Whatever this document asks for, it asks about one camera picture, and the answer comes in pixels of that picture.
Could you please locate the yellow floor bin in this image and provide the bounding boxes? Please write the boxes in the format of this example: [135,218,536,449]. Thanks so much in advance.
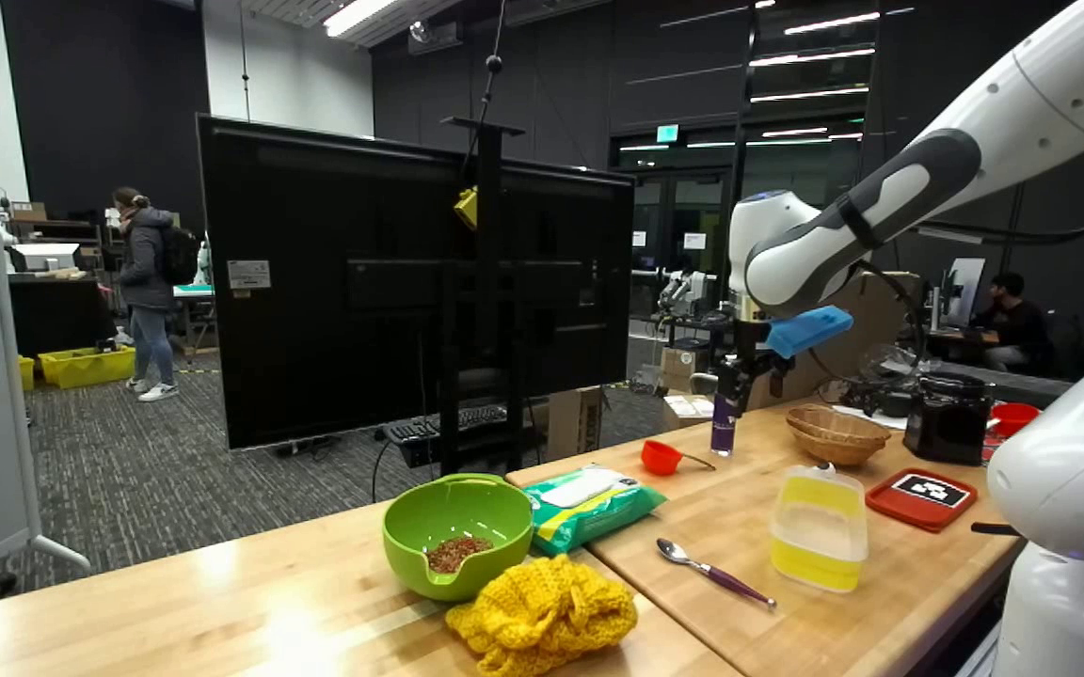
[14,342,144,395]

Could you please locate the large cardboard box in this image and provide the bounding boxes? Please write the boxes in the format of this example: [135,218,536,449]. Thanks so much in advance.
[776,267,926,408]

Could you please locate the seated person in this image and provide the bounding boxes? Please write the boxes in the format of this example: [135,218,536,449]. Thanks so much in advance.
[973,270,1057,367]

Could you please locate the wicker basket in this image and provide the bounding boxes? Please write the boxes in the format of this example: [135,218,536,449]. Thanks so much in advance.
[782,404,895,473]

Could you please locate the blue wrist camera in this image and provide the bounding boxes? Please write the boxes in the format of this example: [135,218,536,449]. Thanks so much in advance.
[766,300,860,364]

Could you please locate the red measuring cup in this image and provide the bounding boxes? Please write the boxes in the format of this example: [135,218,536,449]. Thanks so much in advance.
[638,435,719,483]

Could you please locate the yellow knitted cloth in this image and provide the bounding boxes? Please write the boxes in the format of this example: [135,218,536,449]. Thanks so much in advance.
[442,553,640,677]

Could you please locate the metal spoon purple handle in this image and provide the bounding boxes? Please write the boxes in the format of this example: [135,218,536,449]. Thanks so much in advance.
[652,533,782,617]

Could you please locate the translucent yellow plastic bowl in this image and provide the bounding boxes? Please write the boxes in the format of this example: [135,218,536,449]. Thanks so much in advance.
[766,464,874,597]

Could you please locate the small cardboard box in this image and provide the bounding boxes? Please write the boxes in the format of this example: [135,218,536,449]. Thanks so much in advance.
[545,384,610,458]

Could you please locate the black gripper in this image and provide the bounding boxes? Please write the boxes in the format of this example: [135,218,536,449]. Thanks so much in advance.
[709,300,778,384]

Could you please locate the purple sanitizer pump bottle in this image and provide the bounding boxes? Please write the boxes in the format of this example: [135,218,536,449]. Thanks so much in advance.
[709,354,746,458]

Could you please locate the large black monitor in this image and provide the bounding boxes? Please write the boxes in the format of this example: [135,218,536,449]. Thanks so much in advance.
[196,112,640,454]

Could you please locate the black monitor stand pole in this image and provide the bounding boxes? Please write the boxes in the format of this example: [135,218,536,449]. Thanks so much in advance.
[436,112,526,478]

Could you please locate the green bowl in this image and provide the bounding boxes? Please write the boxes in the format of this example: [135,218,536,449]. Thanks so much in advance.
[381,469,538,604]

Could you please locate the yellow sticky note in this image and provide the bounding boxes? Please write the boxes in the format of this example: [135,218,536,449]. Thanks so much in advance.
[451,182,487,233]

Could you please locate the standing person with backpack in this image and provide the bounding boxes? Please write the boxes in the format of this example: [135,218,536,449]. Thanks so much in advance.
[97,183,204,408]

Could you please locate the green wipes packet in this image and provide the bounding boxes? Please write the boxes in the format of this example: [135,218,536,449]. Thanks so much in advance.
[520,464,666,559]

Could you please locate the red tray black label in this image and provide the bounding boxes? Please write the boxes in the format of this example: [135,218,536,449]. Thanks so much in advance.
[861,466,983,538]

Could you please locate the brown food in bowl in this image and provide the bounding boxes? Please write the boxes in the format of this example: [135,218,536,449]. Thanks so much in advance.
[426,532,494,581]

